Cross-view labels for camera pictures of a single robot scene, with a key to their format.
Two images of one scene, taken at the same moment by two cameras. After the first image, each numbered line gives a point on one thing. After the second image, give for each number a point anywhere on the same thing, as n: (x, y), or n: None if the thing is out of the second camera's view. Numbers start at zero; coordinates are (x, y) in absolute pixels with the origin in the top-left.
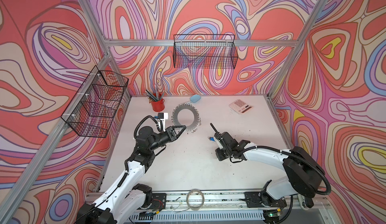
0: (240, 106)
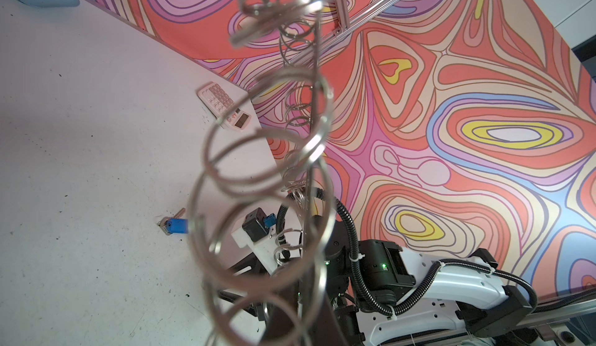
0: (218, 98)
